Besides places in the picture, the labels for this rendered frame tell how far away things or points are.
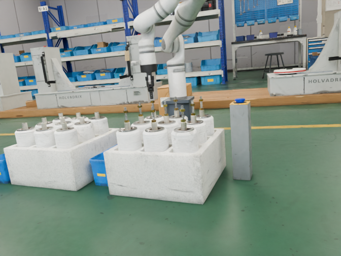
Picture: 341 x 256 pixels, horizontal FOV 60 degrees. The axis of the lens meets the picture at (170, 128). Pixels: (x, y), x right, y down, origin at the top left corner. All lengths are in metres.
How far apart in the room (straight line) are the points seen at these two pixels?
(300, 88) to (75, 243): 2.50
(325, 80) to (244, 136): 1.94
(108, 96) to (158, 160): 2.37
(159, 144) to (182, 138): 0.10
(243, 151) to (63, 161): 0.74
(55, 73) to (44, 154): 2.60
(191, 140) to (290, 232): 0.42
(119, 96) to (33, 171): 2.01
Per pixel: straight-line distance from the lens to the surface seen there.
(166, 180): 1.08
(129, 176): 1.14
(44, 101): 3.84
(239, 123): 1.18
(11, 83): 4.44
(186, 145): 1.04
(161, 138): 1.08
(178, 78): 1.53
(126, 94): 3.28
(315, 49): 6.40
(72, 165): 1.29
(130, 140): 1.13
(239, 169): 1.23
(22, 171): 1.51
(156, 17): 1.31
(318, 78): 3.04
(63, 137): 1.32
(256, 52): 9.32
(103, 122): 1.50
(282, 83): 3.00
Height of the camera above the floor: 0.50
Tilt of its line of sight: 13 degrees down
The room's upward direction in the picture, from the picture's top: 5 degrees counter-clockwise
